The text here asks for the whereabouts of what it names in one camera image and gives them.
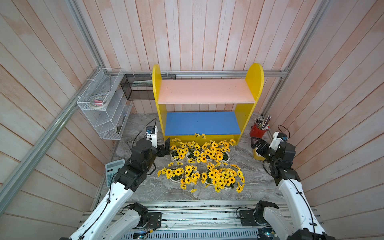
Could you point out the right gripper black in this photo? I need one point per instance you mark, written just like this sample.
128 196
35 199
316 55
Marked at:
265 145

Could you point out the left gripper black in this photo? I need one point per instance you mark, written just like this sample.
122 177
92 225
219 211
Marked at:
161 152

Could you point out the sunflower pot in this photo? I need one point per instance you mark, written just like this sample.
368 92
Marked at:
179 150
222 150
211 177
232 178
190 179
209 151
194 148
173 171

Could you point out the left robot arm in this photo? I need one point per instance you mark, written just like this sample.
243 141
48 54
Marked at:
98 226

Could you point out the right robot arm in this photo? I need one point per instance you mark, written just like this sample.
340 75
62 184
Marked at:
304 226

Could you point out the yellow alarm clock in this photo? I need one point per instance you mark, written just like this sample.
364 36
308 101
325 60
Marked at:
257 156

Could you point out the red pencil cup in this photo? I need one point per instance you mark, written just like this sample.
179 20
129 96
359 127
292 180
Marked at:
260 127

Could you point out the yellow shelf unit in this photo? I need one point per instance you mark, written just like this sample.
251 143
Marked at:
204 127

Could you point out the light blue calculator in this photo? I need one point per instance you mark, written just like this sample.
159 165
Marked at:
111 169

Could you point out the tape roll in rack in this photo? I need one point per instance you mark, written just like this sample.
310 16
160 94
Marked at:
99 102

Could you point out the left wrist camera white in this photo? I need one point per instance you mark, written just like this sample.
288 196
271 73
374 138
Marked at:
151 135

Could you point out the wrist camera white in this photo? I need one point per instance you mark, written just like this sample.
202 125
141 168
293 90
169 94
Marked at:
278 138
151 135

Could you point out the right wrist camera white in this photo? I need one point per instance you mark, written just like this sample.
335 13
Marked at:
278 138

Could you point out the black wire basket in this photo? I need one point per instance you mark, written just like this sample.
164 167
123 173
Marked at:
138 87

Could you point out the white wire mesh rack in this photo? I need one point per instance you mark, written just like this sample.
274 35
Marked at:
109 122

